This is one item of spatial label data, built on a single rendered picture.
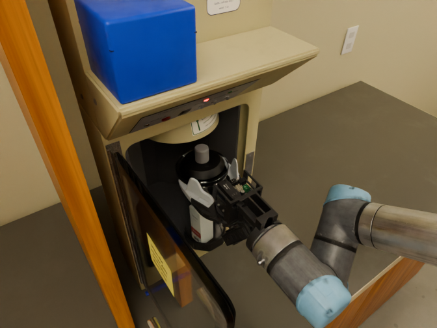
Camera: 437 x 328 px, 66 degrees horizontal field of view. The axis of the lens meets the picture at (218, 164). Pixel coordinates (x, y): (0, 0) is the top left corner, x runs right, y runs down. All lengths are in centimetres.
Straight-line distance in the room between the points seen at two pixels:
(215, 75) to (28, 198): 81
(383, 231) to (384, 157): 78
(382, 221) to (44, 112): 49
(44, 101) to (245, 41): 31
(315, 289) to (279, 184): 63
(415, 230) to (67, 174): 48
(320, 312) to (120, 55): 41
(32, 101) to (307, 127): 115
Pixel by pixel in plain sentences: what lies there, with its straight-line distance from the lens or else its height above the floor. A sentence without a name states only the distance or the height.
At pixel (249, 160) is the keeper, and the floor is 121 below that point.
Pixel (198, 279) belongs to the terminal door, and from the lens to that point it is 37.
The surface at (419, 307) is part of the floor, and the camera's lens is 219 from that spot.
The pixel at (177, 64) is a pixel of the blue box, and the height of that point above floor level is 154.
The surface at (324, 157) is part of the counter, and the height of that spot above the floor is 94.
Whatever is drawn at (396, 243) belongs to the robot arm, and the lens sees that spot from 58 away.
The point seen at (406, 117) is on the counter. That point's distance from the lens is 162.
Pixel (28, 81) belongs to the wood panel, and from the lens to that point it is 37.
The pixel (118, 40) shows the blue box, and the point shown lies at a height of 158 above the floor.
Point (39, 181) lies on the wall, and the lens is 110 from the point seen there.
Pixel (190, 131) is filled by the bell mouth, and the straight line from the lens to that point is 64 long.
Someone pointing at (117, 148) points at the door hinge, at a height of 137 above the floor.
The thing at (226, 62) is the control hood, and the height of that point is 151.
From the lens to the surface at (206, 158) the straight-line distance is 66.
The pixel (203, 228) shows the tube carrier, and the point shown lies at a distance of 76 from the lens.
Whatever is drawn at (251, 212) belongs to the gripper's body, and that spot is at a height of 127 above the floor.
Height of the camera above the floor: 171
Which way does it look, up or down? 42 degrees down
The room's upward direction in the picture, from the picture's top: 2 degrees clockwise
